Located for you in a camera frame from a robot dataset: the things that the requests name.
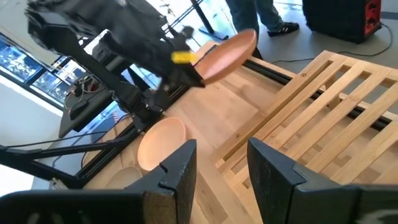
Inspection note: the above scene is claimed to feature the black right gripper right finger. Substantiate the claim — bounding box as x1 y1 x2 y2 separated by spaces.
246 138 398 224

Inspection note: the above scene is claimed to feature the person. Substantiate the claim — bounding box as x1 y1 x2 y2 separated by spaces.
225 0 301 60

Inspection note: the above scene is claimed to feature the black rig frame strut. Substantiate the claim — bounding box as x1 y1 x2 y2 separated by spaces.
0 138 131 184

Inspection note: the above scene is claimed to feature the peach orange plate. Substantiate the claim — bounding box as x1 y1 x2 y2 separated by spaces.
136 116 187 172

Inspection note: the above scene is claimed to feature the black desk with cables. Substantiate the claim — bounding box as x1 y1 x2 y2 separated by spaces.
58 83 131 139

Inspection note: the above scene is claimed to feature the black stand pole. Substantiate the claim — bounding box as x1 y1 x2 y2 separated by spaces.
189 0 229 40

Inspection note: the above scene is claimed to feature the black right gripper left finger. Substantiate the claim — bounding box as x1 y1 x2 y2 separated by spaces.
0 139 198 224

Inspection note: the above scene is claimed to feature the black box with red panel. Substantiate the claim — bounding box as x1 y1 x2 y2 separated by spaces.
302 0 382 44

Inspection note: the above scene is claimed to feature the wooden slatted shelf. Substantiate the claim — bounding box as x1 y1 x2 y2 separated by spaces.
210 49 398 224

